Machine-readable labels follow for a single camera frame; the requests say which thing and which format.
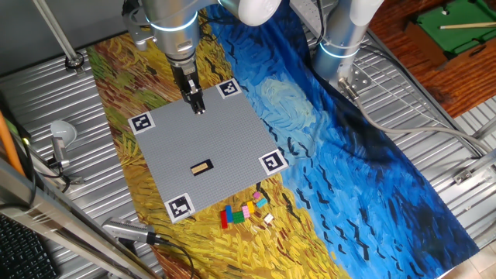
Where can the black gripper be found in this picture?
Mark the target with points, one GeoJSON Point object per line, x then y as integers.
{"type": "Point", "coordinates": [184, 73]}

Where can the red Lego brick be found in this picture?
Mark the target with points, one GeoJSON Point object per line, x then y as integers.
{"type": "Point", "coordinates": [224, 219]}

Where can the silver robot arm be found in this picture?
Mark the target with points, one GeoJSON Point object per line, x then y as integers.
{"type": "Point", "coordinates": [174, 23]}

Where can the grey Lego baseplate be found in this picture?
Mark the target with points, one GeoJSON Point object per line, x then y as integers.
{"type": "Point", "coordinates": [217, 139]}

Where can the tan Lego brick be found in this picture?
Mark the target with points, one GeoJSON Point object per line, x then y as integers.
{"type": "Point", "coordinates": [200, 167]}

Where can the small magenta Lego brick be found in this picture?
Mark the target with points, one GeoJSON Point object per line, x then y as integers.
{"type": "Point", "coordinates": [256, 195]}

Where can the blue Lego brick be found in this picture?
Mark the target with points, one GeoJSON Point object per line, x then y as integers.
{"type": "Point", "coordinates": [229, 214]}

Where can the yellow Lego brick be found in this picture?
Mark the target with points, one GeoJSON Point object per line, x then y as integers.
{"type": "Point", "coordinates": [250, 206]}

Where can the long pink Lego brick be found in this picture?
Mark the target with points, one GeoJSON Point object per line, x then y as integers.
{"type": "Point", "coordinates": [245, 211]}

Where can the cyan Lego brick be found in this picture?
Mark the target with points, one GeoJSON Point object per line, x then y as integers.
{"type": "Point", "coordinates": [262, 202]}

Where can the green Lego brick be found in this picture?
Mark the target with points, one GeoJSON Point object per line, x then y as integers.
{"type": "Point", "coordinates": [238, 217]}

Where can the white Lego brick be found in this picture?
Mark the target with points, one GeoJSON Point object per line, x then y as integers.
{"type": "Point", "coordinates": [268, 218]}

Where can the black white ArUco marker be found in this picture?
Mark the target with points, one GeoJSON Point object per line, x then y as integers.
{"type": "Point", "coordinates": [273, 162]}
{"type": "Point", "coordinates": [141, 122]}
{"type": "Point", "coordinates": [228, 88]}
{"type": "Point", "coordinates": [179, 207]}

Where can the white dome lamp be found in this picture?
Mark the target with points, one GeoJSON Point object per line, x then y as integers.
{"type": "Point", "coordinates": [63, 131]}

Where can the metal pole with round base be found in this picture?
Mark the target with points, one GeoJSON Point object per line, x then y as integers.
{"type": "Point", "coordinates": [54, 31]}

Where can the painted blue yellow cloth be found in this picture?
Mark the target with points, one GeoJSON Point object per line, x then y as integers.
{"type": "Point", "coordinates": [348, 174]}

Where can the orange tube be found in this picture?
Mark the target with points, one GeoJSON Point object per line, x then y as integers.
{"type": "Point", "coordinates": [7, 143]}

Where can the black keyboard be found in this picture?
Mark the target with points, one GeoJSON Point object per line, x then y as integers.
{"type": "Point", "coordinates": [19, 255]}

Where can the green toy pool table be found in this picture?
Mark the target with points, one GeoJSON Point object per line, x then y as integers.
{"type": "Point", "coordinates": [457, 27]}

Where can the wooden cue stick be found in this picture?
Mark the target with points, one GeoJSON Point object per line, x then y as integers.
{"type": "Point", "coordinates": [465, 26]}

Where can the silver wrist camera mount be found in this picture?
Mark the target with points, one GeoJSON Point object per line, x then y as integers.
{"type": "Point", "coordinates": [136, 36]}

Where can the silver ribbed camera device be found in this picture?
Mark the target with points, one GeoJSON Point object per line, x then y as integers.
{"type": "Point", "coordinates": [128, 230]}

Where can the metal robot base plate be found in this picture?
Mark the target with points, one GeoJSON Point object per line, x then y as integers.
{"type": "Point", "coordinates": [362, 79]}

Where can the aluminium frame bar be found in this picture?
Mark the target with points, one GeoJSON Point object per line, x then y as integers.
{"type": "Point", "coordinates": [58, 224]}

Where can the aluminium profile rail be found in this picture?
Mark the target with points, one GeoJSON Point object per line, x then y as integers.
{"type": "Point", "coordinates": [463, 176]}
{"type": "Point", "coordinates": [486, 129]}

